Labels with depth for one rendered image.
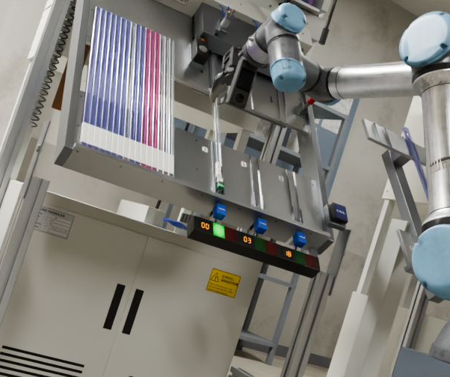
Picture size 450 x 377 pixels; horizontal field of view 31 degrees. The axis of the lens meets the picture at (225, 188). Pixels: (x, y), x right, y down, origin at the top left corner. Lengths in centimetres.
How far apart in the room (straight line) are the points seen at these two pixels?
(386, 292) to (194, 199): 61
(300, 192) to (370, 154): 430
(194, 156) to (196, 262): 38
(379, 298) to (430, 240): 79
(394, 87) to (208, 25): 65
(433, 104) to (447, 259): 30
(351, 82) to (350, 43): 435
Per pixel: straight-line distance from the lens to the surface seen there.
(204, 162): 191
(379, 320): 216
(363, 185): 631
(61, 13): 228
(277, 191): 199
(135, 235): 211
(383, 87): 178
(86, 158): 175
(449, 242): 138
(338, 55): 610
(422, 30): 156
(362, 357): 217
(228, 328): 225
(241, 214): 188
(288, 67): 179
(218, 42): 221
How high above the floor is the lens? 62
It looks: 4 degrees up
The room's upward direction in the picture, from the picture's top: 18 degrees clockwise
